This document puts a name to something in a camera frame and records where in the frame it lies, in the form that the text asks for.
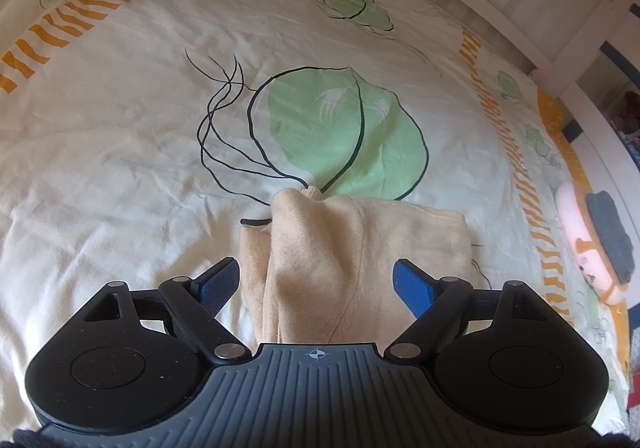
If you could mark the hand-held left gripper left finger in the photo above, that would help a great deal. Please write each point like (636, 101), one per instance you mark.
(220, 283)

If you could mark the pink plush toy grey hat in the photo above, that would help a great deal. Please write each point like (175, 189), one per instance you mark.
(600, 238)

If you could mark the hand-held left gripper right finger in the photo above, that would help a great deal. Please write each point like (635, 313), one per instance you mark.
(415, 284)

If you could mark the colourful shelf clutter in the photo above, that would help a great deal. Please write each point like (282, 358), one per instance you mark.
(627, 120)

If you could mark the leaf print bed cover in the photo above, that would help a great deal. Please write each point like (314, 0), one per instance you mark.
(250, 77)

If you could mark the beige knit sweater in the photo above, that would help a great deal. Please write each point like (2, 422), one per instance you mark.
(350, 258)

